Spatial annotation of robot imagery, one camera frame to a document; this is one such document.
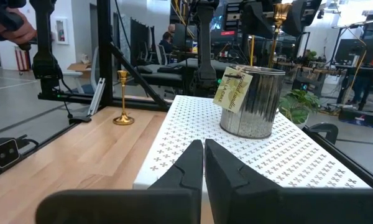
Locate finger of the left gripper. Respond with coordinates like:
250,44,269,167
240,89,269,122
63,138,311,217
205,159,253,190
242,1,276,40
282,0,323,37

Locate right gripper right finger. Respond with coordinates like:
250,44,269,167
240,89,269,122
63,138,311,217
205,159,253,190
205,139,373,224

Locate black frame tab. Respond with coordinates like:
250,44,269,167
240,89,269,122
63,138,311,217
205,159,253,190
309,123,339,144
68,115,93,124

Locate silver aluminium extrusion bar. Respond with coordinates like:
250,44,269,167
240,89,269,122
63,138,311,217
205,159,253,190
87,77,107,116

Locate black depth camera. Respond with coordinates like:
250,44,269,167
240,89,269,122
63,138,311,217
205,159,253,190
0,138,21,172

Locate silver scented candle tin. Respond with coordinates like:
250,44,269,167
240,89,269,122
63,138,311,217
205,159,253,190
213,64,286,140

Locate white perforated riser shelf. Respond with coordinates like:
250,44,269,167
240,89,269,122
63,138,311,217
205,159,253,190
133,95,372,190

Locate green potted plant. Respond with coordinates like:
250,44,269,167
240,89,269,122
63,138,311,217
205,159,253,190
278,88,321,125

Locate gold candlestick holder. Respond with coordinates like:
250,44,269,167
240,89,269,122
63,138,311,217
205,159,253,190
113,70,135,126
267,2,292,68

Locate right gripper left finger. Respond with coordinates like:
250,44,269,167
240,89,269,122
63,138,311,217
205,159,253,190
35,139,205,224

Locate white wall cabinet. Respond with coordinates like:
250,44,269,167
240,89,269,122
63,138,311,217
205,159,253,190
54,17,70,46

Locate black computer monitor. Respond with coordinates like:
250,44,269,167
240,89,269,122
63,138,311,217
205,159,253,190
334,37,373,65

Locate cardboard box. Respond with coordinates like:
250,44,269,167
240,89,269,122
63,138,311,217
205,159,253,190
67,62,93,78

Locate person's hand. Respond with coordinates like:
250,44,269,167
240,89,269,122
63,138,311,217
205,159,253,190
0,7,37,46

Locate black aluminium table frame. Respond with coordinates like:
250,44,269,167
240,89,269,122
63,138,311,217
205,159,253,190
0,0,373,189

